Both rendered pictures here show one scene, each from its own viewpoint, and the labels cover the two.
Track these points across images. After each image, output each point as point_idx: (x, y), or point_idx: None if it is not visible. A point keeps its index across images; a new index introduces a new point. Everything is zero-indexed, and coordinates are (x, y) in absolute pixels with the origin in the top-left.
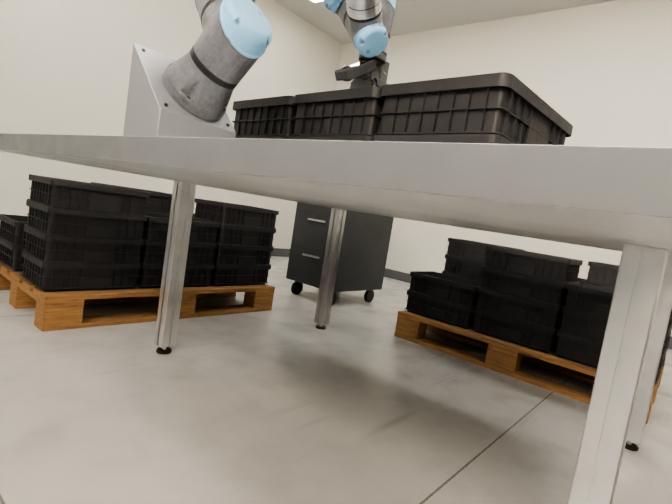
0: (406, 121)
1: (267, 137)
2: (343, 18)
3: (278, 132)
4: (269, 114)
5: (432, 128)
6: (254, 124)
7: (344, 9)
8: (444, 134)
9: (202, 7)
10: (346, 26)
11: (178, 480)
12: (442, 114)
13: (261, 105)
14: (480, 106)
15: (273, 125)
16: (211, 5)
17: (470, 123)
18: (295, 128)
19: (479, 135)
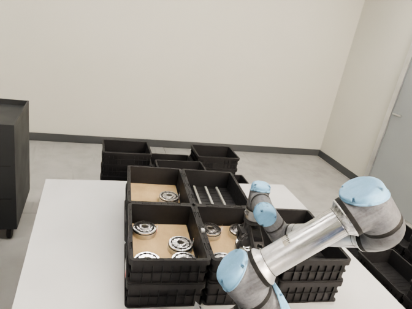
0: (301, 276)
1: (186, 285)
2: (271, 231)
3: (194, 279)
4: (182, 268)
5: (315, 279)
6: (163, 274)
7: (274, 228)
8: (322, 282)
9: (255, 305)
10: (273, 236)
11: None
12: (319, 272)
13: (175, 265)
14: (336, 270)
15: (189, 276)
16: (267, 305)
17: (331, 276)
18: (213, 277)
19: (337, 282)
